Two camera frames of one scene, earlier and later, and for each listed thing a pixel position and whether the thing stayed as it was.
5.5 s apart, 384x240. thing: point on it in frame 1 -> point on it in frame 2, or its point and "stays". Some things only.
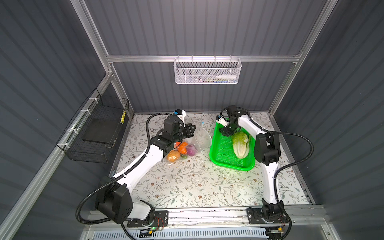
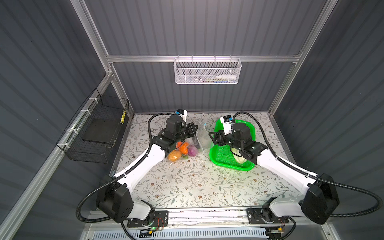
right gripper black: x=226 y=132 -> x=221 y=135
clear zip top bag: x=190 y=146 stays
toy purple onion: x=191 y=150 stays
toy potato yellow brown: x=173 y=156 stays
